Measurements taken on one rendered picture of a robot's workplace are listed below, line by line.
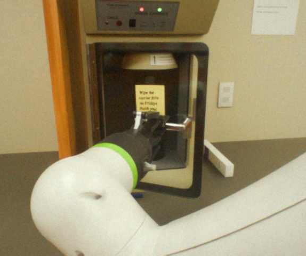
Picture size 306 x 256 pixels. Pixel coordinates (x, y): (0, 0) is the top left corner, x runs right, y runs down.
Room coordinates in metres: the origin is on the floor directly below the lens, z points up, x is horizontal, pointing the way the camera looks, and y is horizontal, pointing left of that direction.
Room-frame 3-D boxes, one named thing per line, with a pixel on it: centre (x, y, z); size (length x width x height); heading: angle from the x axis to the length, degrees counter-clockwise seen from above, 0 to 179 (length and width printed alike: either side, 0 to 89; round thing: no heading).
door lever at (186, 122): (0.64, -0.04, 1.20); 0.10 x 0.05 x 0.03; 71
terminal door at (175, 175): (0.69, 0.02, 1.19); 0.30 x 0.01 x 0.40; 71
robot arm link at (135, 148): (0.41, 0.05, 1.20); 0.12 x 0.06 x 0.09; 72
